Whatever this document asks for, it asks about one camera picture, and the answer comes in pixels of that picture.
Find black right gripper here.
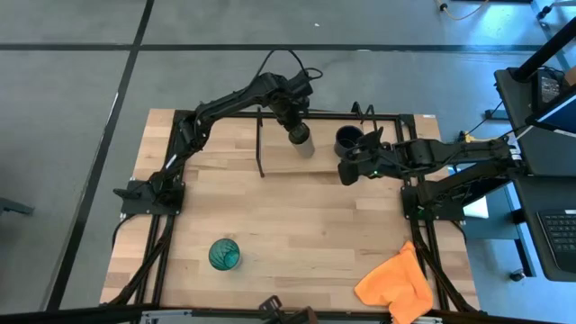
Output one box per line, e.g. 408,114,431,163
337,127,398,187

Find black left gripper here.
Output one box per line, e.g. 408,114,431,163
268,71,315,143

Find dark blue mug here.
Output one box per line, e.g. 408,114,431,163
333,124,365,159

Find black shelf divider rod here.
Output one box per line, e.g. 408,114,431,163
255,105,267,179

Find teal ribbed glass cup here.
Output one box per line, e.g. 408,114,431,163
207,238,242,273

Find orange cloth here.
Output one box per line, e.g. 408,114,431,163
354,239,435,324

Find black side desk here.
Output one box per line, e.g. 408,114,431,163
493,66,576,284

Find dark blurred object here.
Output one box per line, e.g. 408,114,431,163
257,294,320,324

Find black power adapter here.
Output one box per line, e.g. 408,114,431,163
532,66,563,113

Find black diagonal pole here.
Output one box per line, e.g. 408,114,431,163
512,16,576,83

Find black keyboard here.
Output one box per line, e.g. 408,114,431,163
536,208,576,274

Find grey chair leg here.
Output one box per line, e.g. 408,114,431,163
0,196,36,217

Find black bent shelf bracket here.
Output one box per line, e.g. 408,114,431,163
358,103,384,136

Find black metal table frame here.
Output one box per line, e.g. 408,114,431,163
105,100,482,317

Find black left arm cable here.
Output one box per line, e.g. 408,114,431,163
253,48,324,83

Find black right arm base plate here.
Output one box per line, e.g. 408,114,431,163
400,183,467,222

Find black desk cable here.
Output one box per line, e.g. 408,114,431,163
458,99,533,148

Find yellow floor cable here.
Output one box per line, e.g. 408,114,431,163
433,0,491,23

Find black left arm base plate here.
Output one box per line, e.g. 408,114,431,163
120,179,186,217

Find silver aluminium rail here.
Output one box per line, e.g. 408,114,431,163
138,308,446,324

